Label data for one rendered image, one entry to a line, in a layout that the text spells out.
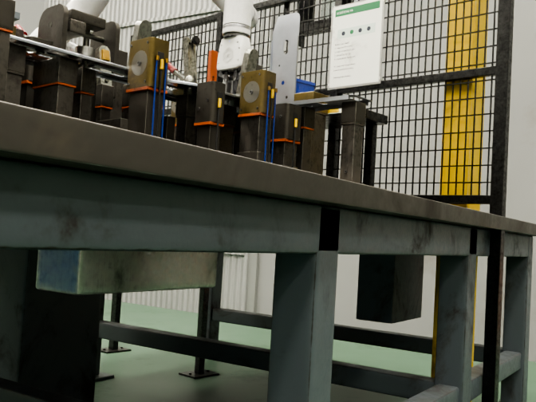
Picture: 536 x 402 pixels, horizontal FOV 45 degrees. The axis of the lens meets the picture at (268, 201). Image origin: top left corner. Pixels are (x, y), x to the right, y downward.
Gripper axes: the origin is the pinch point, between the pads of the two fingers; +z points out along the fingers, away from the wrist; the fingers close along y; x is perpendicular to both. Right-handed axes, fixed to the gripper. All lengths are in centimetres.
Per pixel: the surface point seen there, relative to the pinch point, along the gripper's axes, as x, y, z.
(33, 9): 162, -442, -156
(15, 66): -67, 1, 9
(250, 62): -6.2, 12.8, -4.8
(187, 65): -1.7, -19.0, -9.2
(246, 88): -8.5, 14.2, 3.0
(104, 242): -95, 81, 44
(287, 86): 26.6, -1.6, -6.6
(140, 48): -43.4, 13.0, 0.9
